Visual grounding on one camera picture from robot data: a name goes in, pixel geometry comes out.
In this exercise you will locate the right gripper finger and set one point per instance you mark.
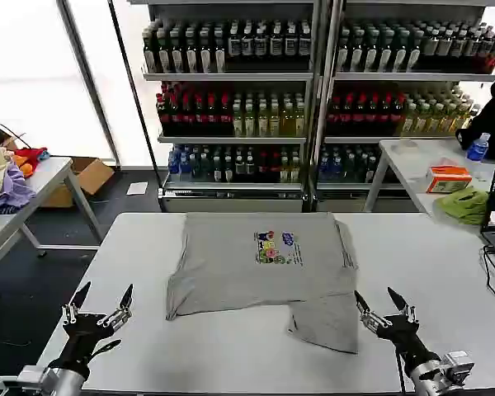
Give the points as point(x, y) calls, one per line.
point(363, 305)
point(399, 300)

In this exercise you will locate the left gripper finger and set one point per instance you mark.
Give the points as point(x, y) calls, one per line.
point(78, 300)
point(125, 300)

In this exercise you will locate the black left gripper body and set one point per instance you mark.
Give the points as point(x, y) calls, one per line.
point(82, 334)

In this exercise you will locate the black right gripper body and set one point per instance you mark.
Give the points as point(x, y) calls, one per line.
point(404, 338)

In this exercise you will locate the grey printed t-shirt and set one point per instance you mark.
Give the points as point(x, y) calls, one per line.
point(231, 272)

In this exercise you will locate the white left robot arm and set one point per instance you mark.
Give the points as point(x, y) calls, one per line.
point(45, 378)

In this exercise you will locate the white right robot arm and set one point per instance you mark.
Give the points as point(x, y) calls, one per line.
point(441, 371)

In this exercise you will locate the white paper sheet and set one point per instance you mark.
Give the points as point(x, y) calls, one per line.
point(136, 188)

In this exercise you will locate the green cloth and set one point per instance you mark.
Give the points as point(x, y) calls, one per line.
point(464, 206)

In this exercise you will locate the open cardboard box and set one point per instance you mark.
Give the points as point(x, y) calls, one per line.
point(86, 175)

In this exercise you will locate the purple cloth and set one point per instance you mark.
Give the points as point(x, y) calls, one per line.
point(12, 191)

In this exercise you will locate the orange tissue box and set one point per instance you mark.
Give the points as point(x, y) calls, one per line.
point(447, 179)

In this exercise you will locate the grey side table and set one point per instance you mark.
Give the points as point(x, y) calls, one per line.
point(45, 173)

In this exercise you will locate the white desk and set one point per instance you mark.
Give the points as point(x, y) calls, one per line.
point(412, 158)

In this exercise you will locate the red and orange cloth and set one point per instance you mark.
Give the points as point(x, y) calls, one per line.
point(31, 156)

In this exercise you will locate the blue label water bottle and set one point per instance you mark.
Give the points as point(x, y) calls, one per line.
point(477, 148)

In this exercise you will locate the small cardboard box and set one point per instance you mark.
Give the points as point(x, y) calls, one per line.
point(12, 142)

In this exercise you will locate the shelf rack with bottles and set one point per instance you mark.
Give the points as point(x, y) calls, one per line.
point(396, 111)
point(231, 115)

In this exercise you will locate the thin black pole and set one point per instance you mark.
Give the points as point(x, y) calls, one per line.
point(133, 95)

